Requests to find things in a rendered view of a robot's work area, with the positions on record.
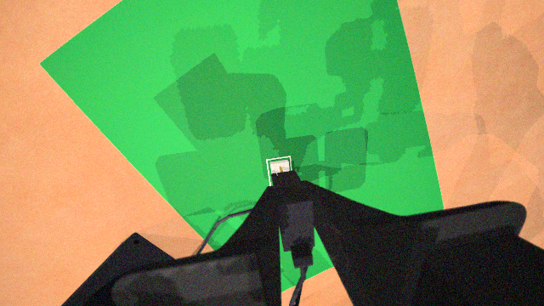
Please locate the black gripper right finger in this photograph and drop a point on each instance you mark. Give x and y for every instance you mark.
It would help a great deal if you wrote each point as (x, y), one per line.
(379, 255)

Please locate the green circuit board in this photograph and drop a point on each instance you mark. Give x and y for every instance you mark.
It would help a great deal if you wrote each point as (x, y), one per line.
(207, 98)

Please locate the black cable with plug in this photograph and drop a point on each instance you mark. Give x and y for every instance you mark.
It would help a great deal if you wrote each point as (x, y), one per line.
(296, 221)

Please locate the dark grey computer fan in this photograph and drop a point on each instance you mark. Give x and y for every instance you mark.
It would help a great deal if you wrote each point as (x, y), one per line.
(133, 252)

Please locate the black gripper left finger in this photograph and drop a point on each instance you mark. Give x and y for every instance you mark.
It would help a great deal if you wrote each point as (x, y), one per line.
(245, 271)

